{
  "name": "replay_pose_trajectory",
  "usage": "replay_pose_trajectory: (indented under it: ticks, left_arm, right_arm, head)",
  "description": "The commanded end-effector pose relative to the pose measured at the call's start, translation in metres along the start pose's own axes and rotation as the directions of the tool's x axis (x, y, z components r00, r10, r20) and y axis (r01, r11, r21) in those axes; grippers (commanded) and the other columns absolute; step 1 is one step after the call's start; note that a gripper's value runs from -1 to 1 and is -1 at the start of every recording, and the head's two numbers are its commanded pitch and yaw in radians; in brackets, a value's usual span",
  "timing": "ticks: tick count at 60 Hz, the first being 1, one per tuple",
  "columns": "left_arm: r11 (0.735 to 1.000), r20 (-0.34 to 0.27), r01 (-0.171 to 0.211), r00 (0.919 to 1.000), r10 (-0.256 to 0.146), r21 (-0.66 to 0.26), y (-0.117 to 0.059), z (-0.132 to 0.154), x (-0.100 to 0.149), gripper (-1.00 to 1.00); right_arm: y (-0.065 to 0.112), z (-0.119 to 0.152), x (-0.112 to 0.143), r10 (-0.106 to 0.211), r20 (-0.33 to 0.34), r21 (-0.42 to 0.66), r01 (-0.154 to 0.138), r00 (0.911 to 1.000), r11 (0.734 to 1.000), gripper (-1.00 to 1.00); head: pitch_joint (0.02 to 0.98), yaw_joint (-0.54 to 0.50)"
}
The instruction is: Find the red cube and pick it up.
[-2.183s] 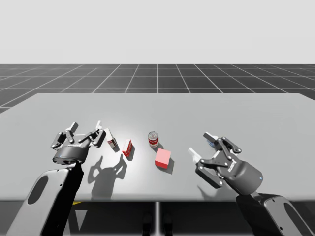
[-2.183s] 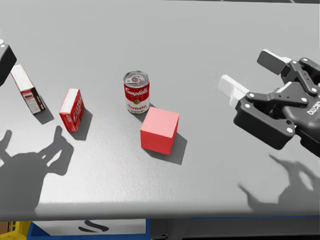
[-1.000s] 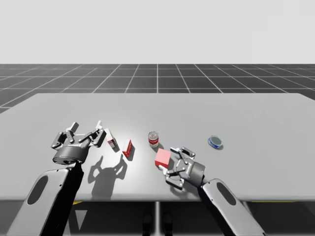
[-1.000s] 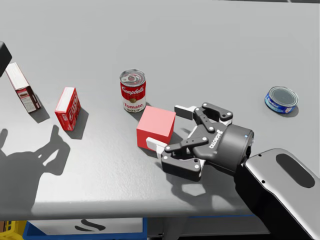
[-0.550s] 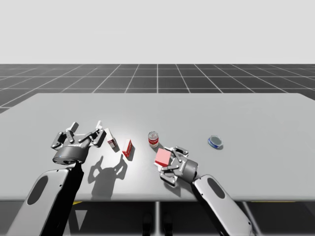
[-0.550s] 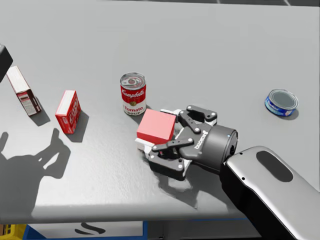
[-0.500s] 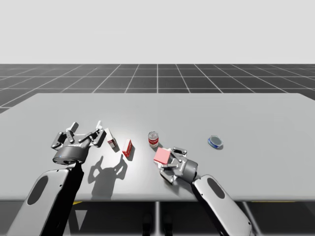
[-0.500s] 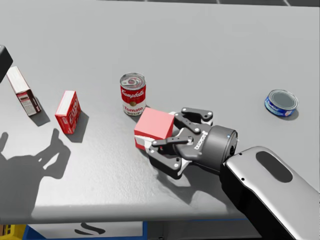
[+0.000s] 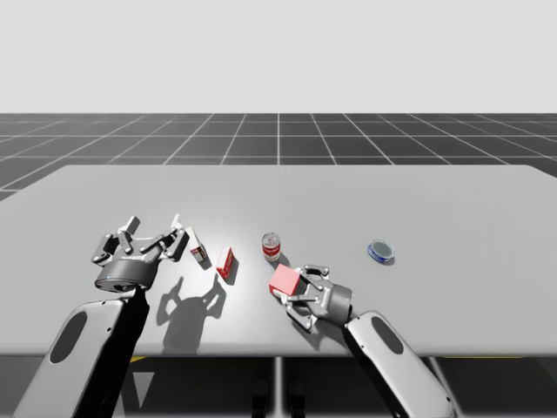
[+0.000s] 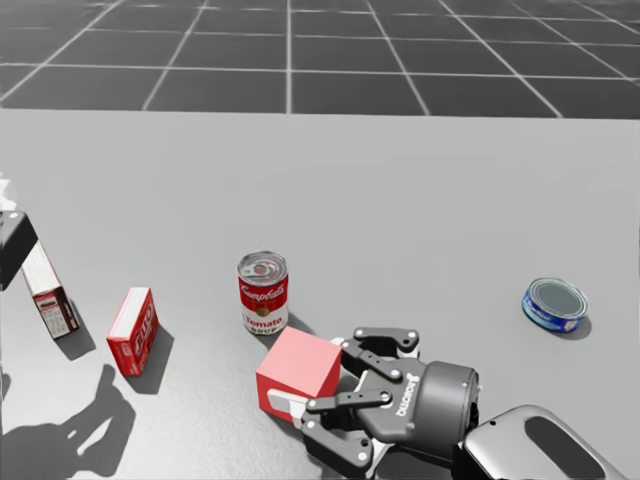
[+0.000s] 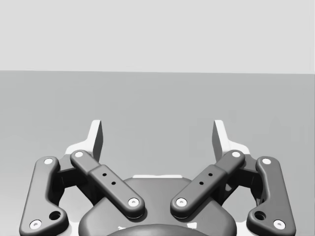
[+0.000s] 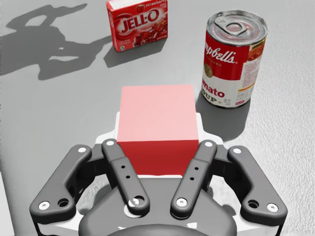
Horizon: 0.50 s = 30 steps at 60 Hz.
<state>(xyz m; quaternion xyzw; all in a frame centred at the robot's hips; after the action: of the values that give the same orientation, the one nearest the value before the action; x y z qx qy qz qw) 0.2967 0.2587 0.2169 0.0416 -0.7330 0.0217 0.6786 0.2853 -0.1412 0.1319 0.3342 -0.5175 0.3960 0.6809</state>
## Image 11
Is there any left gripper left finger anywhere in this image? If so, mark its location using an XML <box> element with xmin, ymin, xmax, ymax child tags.
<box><xmin>19</xmin><ymin>119</ymin><xmax>146</xmax><ymax>236</ymax></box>

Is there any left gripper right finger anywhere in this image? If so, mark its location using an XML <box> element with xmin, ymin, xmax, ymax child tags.
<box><xmin>170</xmin><ymin>119</ymin><xmax>297</xmax><ymax>236</ymax></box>

